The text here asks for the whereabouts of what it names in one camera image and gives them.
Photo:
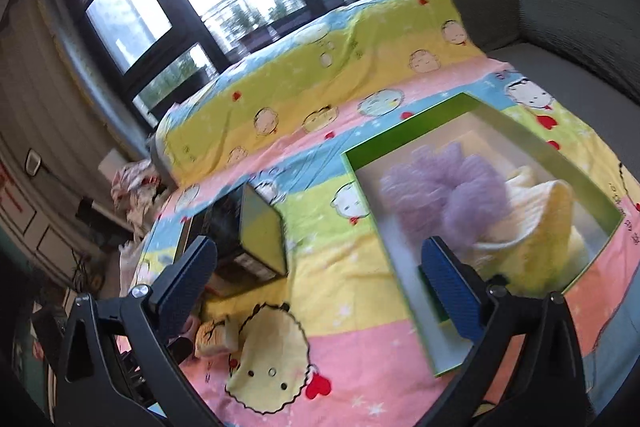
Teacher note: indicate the white cabinet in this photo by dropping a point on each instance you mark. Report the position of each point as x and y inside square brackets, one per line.
[45, 232]

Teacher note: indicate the purple bath loofah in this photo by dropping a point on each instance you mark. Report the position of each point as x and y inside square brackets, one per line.
[440, 192]

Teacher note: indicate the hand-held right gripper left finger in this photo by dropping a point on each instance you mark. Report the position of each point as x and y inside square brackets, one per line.
[190, 277]

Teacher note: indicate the green cardboard box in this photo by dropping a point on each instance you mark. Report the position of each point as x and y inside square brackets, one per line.
[395, 247]

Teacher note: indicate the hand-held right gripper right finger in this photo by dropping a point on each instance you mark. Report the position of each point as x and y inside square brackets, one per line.
[450, 297]

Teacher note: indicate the cream yellow towel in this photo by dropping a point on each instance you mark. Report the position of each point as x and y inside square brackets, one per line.
[540, 227]

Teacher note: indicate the gold black tin box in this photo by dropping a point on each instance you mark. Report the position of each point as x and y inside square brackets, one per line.
[260, 232]

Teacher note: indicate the cartoon printed blanket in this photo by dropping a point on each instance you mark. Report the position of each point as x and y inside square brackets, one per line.
[350, 307]

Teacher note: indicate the pile of clothes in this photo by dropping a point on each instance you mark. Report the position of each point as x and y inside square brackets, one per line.
[135, 187]

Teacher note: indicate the wall socket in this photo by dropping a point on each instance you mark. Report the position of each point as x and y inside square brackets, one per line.
[32, 163]

